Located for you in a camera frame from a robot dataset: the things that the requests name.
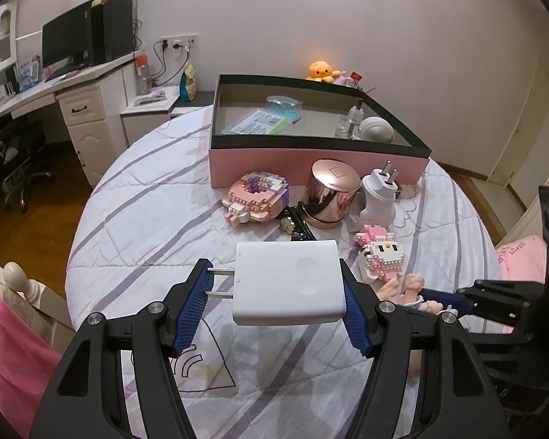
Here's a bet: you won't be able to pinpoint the pink box with black rim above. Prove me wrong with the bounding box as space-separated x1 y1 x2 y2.
209 74 430 188

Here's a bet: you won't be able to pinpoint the white desk with drawers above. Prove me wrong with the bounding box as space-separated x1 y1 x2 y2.
0 50 142 186

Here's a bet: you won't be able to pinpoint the black computer monitor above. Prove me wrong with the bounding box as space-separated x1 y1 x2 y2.
41 0 93 81

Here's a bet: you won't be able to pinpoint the pink blanket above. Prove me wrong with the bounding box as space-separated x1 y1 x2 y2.
0 297 61 438

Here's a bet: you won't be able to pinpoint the small pink doll figures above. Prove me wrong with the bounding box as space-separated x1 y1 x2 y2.
377 274 442 315

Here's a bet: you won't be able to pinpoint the purple plush toy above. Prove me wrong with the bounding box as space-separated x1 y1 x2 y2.
334 71 362 87

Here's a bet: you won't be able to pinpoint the pink white brick figure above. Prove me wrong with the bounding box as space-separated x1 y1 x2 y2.
354 225 404 284

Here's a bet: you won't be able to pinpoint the black computer tower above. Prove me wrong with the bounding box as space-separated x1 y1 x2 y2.
89 0 134 64

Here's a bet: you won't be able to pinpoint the white small side cabinet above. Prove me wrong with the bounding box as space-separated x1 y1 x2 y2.
121 85 179 146

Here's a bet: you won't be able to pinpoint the bottle with orange cap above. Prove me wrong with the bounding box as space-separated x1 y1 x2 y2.
135 53 152 95

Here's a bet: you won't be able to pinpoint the white door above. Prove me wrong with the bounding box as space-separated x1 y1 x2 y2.
487 49 549 248

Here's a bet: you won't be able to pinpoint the yellow blue snack bag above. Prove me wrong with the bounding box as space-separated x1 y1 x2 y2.
179 63 197 102

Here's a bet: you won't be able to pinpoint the clear box with green label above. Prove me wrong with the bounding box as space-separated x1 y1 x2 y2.
222 109 294 136

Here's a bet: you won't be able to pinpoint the white wall power outlet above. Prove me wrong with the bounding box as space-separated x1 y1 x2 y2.
159 34 199 49

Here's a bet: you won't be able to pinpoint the clear glass bottle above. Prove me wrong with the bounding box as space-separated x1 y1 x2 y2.
335 99 365 140

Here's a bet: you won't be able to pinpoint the pink quilt with writing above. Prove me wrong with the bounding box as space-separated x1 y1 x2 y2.
494 235 549 335

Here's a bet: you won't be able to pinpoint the white square charger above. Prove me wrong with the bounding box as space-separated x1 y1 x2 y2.
206 240 346 326

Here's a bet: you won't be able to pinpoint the striped white quilt cover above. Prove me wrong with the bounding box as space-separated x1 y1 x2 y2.
65 104 505 439

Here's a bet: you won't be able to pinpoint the teal heart-shaped case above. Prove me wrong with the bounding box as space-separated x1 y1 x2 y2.
266 95 303 124

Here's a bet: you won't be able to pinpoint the white plug-in device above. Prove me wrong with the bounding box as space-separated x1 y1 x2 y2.
359 161 399 228

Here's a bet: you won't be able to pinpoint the black hair clip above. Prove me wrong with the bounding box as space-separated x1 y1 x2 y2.
276 206 316 241

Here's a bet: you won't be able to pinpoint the orange octopus plush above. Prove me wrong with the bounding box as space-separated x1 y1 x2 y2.
306 60 341 83

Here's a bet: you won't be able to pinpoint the white round lamp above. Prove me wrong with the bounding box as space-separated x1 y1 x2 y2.
358 116 395 144

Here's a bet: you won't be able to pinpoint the rose gold round tin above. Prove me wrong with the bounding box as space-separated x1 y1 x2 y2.
300 159 361 229

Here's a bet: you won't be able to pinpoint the white bed post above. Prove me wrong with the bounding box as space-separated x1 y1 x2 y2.
0 262 75 354

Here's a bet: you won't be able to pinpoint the pink brick cake toy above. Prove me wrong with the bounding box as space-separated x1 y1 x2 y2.
222 172 290 227

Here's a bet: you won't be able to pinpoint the black office chair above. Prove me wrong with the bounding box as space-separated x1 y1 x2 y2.
0 119 52 214

